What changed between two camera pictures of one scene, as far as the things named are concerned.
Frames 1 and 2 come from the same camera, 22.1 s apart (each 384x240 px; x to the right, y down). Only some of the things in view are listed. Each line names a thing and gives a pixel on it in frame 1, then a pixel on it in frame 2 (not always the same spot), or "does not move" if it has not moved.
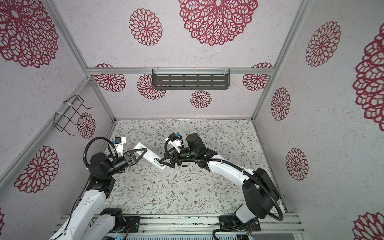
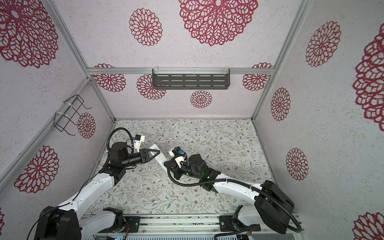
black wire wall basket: (61, 120) does not move
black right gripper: (175, 156) to (175, 164)
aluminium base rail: (208, 223) does not move
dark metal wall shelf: (191, 78) does not move
